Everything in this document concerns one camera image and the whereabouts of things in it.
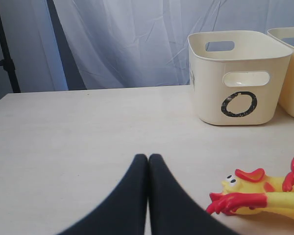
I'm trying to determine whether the cream bin marked X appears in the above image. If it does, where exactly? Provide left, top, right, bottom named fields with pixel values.
left=267, top=27, right=294, bottom=117

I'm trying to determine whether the white backdrop curtain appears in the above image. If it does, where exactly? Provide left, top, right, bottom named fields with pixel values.
left=0, top=0, right=294, bottom=93

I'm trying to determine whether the cream bin marked O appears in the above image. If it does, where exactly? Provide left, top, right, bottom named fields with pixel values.
left=188, top=30, right=293, bottom=125

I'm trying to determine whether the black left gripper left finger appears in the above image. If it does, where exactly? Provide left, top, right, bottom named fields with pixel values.
left=60, top=154, right=147, bottom=235

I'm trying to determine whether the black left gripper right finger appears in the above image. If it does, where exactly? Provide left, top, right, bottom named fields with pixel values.
left=149, top=154, right=236, bottom=235

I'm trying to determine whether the yellow rubber chicken middle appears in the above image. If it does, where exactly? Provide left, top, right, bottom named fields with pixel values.
left=206, top=157, right=294, bottom=220

